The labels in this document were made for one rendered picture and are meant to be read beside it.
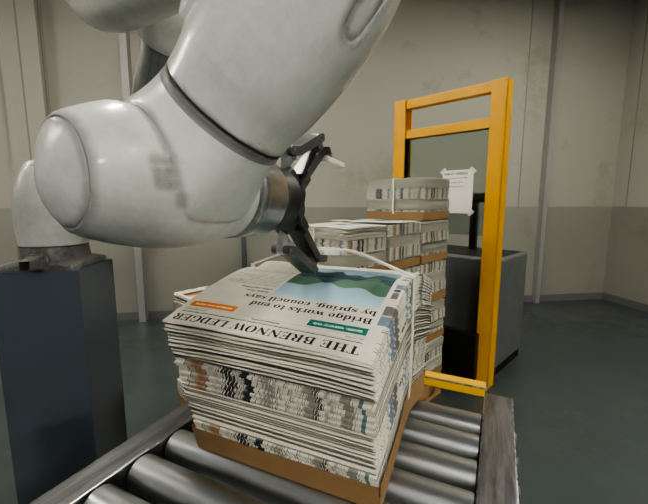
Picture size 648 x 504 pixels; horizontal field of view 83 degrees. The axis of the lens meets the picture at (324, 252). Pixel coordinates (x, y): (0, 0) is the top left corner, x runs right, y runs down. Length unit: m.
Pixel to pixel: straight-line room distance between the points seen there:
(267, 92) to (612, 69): 5.32
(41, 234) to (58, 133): 0.86
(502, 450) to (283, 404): 0.35
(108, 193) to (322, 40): 0.15
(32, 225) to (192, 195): 0.88
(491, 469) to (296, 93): 0.55
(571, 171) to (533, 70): 1.19
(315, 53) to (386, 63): 3.91
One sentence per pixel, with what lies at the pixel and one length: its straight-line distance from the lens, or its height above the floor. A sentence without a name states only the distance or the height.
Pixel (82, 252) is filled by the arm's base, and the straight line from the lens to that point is 1.15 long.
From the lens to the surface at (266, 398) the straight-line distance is 0.50.
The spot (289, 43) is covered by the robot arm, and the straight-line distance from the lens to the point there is 0.24.
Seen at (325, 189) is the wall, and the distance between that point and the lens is 3.79.
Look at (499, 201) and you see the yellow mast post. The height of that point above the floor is 1.16.
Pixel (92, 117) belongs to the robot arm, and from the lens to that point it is 0.27.
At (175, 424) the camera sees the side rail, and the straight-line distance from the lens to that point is 0.72.
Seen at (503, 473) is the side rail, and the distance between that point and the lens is 0.64.
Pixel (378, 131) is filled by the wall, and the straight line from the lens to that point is 3.97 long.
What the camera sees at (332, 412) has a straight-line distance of 0.45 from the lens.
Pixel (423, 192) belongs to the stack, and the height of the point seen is 1.21.
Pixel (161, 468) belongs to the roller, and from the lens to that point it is 0.64.
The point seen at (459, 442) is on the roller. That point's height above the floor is 0.79.
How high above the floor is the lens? 1.17
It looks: 8 degrees down
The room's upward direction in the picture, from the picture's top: straight up
